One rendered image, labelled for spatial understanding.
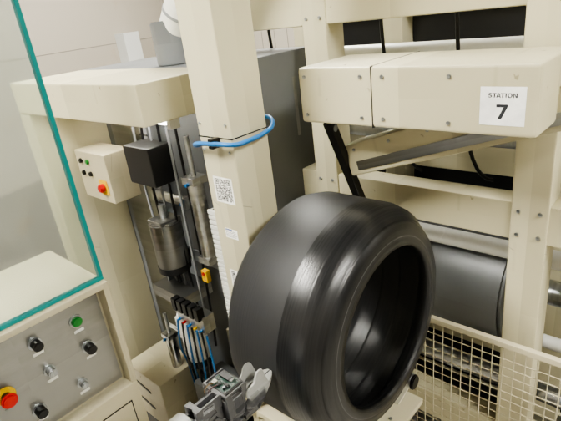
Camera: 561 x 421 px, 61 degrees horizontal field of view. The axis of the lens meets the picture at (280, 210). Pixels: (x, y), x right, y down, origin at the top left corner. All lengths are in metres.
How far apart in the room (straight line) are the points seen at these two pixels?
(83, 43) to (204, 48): 3.65
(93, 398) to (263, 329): 0.77
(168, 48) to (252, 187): 0.71
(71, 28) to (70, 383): 3.60
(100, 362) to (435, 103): 1.22
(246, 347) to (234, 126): 0.53
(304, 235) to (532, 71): 0.56
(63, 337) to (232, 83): 0.87
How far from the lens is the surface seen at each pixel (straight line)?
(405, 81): 1.17
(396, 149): 1.38
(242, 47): 1.21
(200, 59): 1.21
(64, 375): 1.60
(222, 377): 1.01
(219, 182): 1.28
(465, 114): 1.12
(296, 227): 1.10
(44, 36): 4.53
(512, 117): 1.09
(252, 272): 1.10
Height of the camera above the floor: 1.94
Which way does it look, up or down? 23 degrees down
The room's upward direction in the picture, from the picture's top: 7 degrees counter-clockwise
